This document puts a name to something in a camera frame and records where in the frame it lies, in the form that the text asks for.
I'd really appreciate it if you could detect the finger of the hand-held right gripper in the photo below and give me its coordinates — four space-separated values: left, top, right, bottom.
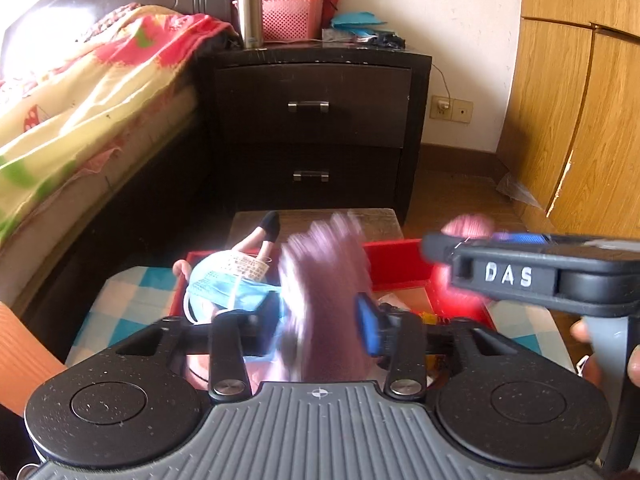
422 231 548 267

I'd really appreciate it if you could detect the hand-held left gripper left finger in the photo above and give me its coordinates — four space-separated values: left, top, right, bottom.
107 292 290 404

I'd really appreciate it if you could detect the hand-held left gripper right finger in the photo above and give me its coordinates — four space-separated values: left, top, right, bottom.
353 293 522 404

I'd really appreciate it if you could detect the pink soft cloth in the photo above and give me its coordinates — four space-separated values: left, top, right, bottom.
444 213 495 238

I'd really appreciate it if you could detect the red cardboard box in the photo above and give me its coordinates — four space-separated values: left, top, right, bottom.
170 238 498 343

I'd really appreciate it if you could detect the purple knit cloth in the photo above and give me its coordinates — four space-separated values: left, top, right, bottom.
277 212 373 386

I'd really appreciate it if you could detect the plush doll with teal shirt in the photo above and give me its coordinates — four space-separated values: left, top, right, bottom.
172 210 282 286

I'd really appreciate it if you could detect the person's right hand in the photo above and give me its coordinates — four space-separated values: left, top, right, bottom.
570 320 640 387

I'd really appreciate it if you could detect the blue face mask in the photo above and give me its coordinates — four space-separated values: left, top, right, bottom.
182 280 287 327

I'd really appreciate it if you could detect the clear plastic wrap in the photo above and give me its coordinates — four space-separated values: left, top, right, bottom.
495 172 543 208

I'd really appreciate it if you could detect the dark nightstand drawer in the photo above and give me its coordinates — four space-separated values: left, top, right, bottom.
215 62 413 148
220 142 403 211

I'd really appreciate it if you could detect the blue checkered tablecloth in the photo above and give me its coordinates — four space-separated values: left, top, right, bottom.
65 265 576 376

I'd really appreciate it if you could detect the dark wooden nightstand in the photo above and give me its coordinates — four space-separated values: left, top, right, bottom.
197 42 433 226

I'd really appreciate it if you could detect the wooden wardrobe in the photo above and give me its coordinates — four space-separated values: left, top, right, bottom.
497 0 640 241

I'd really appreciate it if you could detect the small dark object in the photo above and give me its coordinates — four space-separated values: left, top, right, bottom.
372 31 405 50

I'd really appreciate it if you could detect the pile of blue face masks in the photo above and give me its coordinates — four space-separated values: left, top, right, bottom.
330 10 388 43

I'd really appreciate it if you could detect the orange ribbed vase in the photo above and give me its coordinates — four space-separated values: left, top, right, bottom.
0 302 68 418

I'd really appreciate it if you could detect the pink plastic basket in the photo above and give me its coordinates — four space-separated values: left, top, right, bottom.
260 0 326 43

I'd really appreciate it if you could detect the floral quilt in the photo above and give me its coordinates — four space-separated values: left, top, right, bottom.
0 2 241 246

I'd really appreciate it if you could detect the steel thermos bottle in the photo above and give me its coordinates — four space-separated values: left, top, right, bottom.
236 0 265 50

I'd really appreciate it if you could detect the wall power socket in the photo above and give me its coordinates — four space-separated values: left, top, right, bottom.
431 95 473 123

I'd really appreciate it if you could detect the thin charger cable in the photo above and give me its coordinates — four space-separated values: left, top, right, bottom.
431 61 451 108

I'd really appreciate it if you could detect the dark bed frame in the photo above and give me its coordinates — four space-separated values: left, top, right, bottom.
0 85 213 361

